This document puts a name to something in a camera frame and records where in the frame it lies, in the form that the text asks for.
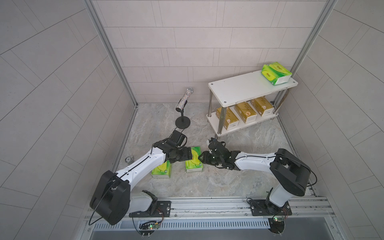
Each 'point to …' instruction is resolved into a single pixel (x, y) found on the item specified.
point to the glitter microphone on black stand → (183, 122)
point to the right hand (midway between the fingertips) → (199, 160)
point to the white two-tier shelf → (252, 85)
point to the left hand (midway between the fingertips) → (189, 155)
